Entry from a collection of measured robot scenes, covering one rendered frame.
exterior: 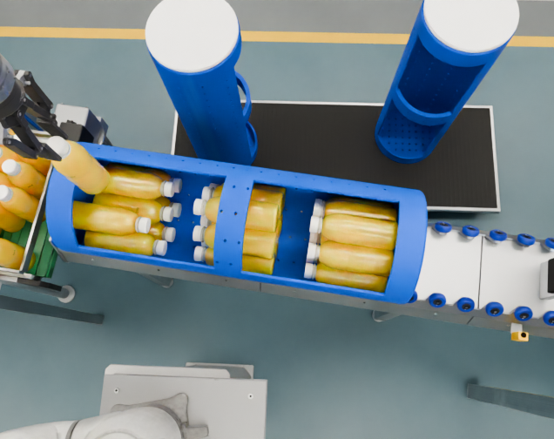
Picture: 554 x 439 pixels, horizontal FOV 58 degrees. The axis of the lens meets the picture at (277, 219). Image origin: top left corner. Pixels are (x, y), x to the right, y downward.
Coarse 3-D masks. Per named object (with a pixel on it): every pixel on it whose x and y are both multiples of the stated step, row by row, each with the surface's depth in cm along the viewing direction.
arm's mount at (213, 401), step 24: (120, 384) 120; (144, 384) 120; (168, 384) 120; (192, 384) 120; (216, 384) 120; (240, 384) 120; (264, 384) 119; (192, 408) 118; (216, 408) 118; (240, 408) 118; (264, 408) 118; (216, 432) 117; (240, 432) 117; (264, 432) 123
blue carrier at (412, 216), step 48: (96, 144) 128; (48, 192) 117; (192, 192) 141; (240, 192) 116; (288, 192) 137; (336, 192) 117; (384, 192) 118; (192, 240) 140; (240, 240) 114; (288, 240) 140; (336, 288) 119
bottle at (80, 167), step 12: (72, 144) 100; (72, 156) 99; (84, 156) 102; (60, 168) 100; (72, 168) 100; (84, 168) 103; (96, 168) 107; (72, 180) 105; (84, 180) 106; (96, 180) 109; (108, 180) 114; (96, 192) 113
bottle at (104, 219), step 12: (84, 204) 126; (96, 204) 126; (72, 216) 124; (84, 216) 124; (96, 216) 124; (108, 216) 124; (120, 216) 124; (132, 216) 125; (84, 228) 125; (96, 228) 125; (108, 228) 124; (120, 228) 124; (132, 228) 125
